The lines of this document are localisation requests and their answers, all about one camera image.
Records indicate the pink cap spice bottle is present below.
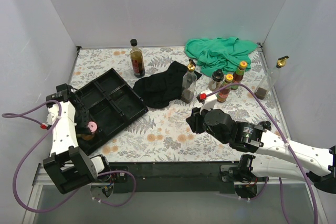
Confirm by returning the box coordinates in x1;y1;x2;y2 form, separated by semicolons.
81;121;98;141

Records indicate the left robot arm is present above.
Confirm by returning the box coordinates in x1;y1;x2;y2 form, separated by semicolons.
43;83;112;194

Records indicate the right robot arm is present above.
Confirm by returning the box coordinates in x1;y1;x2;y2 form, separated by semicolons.
186;108;335;194

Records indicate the black compartment tray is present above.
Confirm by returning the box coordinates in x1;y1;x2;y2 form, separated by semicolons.
76;68;148;155

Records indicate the front yellow cap sauce bottle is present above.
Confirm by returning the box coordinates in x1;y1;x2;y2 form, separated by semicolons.
216;74;233;103

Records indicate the yellow cap sauce bottle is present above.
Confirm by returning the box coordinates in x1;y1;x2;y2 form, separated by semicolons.
216;74;233;103
231;61;248;90

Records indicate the gold spout glass bottle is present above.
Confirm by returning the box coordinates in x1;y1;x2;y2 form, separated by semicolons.
181;59;197;103

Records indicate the black cap spice jar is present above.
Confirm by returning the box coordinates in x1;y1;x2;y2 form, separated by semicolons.
208;69;224;91

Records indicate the black cloth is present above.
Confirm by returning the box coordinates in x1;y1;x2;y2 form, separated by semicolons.
133;61;187;109

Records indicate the rear yellow cap sauce bottle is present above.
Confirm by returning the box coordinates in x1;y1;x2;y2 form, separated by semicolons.
231;61;248;90

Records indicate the green cloth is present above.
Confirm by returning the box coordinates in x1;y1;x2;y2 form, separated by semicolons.
185;37;257;77

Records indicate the tall gold spout bottle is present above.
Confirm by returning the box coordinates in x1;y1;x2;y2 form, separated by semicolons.
254;56;289;100

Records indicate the dark soy sauce bottle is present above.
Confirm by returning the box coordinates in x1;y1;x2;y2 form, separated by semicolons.
130;39;145;78

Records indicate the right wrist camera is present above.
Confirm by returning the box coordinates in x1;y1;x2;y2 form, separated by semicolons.
197;90;217;112

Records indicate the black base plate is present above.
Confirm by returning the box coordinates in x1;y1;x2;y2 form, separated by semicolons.
97;161;264;195

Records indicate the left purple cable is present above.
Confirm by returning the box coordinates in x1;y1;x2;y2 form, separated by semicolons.
2;100;137;213

